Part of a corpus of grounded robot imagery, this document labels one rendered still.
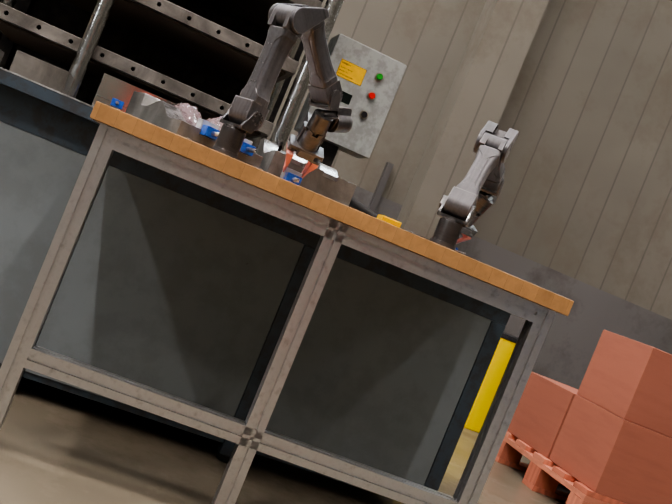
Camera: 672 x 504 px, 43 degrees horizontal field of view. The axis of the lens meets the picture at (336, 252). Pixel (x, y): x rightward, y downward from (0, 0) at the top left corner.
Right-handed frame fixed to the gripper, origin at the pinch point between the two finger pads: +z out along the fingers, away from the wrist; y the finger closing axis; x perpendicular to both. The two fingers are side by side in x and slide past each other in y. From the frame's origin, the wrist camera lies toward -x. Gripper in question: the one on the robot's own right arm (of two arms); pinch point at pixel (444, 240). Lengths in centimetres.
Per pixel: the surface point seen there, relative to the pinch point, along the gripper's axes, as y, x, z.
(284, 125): 24, -77, 21
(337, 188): 43.2, -4.9, 1.3
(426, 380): -0.4, 34.0, 28.9
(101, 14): 91, -108, 27
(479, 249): -223, -179, 81
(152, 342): 74, 15, 59
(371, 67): -5, -96, -9
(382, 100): -13, -88, -2
